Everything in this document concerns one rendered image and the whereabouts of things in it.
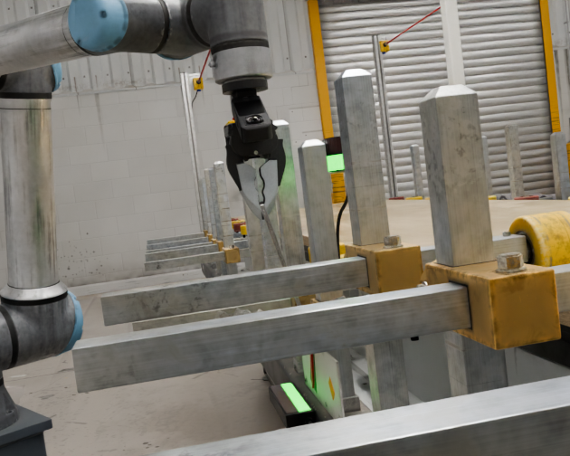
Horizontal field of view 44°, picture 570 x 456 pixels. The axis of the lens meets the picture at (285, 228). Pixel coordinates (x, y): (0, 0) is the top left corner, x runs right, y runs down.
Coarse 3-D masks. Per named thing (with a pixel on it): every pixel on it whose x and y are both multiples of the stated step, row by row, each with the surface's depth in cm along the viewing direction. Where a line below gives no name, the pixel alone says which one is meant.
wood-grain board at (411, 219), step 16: (304, 208) 386; (336, 208) 338; (400, 208) 270; (416, 208) 257; (496, 208) 208; (512, 208) 200; (528, 208) 193; (544, 208) 186; (560, 208) 180; (304, 224) 243; (336, 224) 223; (400, 224) 192; (416, 224) 185; (496, 224) 158; (304, 240) 196; (352, 240) 164; (416, 240) 146; (432, 240) 142; (560, 320) 72
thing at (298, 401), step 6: (282, 384) 124; (288, 384) 124; (288, 390) 120; (294, 390) 120; (294, 396) 116; (300, 396) 116; (294, 402) 113; (300, 402) 113; (300, 408) 110; (306, 408) 109
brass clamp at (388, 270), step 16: (352, 256) 81; (368, 256) 75; (384, 256) 72; (400, 256) 73; (416, 256) 73; (368, 272) 75; (384, 272) 72; (400, 272) 73; (416, 272) 73; (368, 288) 76; (384, 288) 72; (400, 288) 73
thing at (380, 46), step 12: (372, 36) 397; (384, 36) 396; (384, 48) 394; (384, 72) 396; (384, 84) 397; (384, 96) 398; (384, 108) 397; (384, 120) 397; (384, 132) 399; (384, 144) 401; (396, 192) 400
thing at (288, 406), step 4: (272, 388) 122; (276, 388) 122; (280, 388) 122; (276, 392) 120; (280, 392) 120; (284, 392) 119; (276, 396) 117; (280, 396) 117; (284, 396) 117; (280, 400) 115; (284, 400) 115; (288, 400) 115; (280, 404) 113; (284, 404) 112; (288, 404) 112; (292, 404) 112; (284, 408) 111; (288, 408) 110; (292, 408) 110; (288, 412) 109; (292, 412) 108; (296, 412) 108
